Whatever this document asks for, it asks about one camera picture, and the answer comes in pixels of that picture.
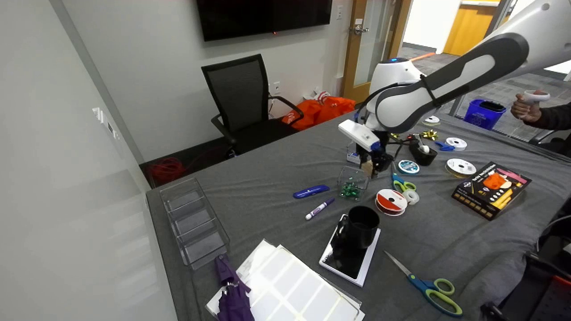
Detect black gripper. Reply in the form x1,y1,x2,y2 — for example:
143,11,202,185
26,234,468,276
359,132,400,180

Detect white hand controller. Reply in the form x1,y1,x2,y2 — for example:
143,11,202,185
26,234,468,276
524,89,554,103

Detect person's dark sleeved forearm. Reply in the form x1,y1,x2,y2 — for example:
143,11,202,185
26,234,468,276
536,102,571,132

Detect person's hand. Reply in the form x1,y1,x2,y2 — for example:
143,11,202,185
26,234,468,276
511,93,547,125

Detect grey staples box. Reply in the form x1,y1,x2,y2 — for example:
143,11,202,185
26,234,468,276
345,148,365,168

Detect clear container green pins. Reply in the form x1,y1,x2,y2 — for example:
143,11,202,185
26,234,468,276
338,168,372,201

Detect small green blue scissors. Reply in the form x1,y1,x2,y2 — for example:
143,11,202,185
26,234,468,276
390,166,420,194

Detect green tape roll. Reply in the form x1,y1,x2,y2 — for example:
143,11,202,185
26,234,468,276
397,157,422,176

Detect black mug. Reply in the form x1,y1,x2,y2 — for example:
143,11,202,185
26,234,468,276
340,205,383,255

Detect purple white marker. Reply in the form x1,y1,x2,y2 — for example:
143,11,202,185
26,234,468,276
304,198,338,223

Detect orange bag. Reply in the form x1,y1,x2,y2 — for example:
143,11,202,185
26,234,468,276
283,94,358,132

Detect large white ribbon spool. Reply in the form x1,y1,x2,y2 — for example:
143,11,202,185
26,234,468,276
445,157,479,178

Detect black white flat box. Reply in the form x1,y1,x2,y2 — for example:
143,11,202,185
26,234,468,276
318,223,384,289

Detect wooden door with glass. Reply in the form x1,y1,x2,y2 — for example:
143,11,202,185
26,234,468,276
342,0,415,103

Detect blue bin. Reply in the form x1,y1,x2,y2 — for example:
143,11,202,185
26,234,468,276
463,96,509,132

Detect large green blue scissors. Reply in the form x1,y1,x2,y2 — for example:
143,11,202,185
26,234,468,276
383,248,465,317

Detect white label sheets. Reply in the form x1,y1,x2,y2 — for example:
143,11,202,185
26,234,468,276
206,239,366,321

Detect black mesh office chair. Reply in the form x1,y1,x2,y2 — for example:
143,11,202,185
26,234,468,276
201,52,308,157

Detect clear acrylic organizer tray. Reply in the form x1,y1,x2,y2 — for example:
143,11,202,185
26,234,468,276
160,180,231,271

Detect purple cloth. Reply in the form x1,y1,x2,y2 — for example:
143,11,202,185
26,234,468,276
215,255,258,321

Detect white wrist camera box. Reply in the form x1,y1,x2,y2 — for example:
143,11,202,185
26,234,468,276
338,118,384,153

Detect black wall television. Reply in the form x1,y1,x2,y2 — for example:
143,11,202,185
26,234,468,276
195,0,334,43

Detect red coiled cable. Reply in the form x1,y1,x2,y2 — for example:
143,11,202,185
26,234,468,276
149,157,190,187

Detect white wall switch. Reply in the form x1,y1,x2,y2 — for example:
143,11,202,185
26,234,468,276
92,105,118,141

